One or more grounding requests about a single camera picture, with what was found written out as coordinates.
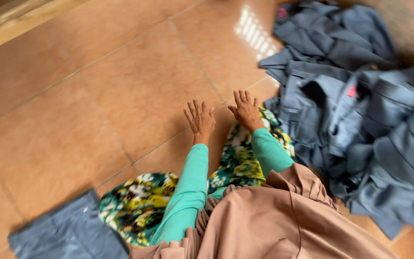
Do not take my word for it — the person's left hand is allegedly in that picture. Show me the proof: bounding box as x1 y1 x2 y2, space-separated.
183 100 216 136

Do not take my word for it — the green floral skirt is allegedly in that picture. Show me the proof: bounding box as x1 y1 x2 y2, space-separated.
98 108 296 248

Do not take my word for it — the wooden beam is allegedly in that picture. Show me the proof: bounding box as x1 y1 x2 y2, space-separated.
0 0 90 58

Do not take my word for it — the folded grey-blue garment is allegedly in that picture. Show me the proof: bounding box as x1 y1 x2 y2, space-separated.
7 189 130 259

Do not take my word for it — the heap of grey-blue garments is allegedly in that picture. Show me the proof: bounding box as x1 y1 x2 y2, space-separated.
258 0 414 240

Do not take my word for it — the person's right hand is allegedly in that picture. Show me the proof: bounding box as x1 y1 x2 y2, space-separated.
227 89 265 134

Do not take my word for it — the beige pleated headscarf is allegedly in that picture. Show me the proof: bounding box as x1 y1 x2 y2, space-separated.
129 163 400 259

